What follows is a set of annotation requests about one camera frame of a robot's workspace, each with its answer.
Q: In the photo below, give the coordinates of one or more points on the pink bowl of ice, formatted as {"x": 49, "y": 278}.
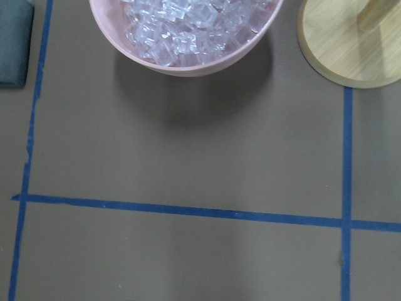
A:
{"x": 184, "y": 38}

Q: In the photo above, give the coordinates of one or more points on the grey folded cloth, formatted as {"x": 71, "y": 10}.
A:
{"x": 16, "y": 27}

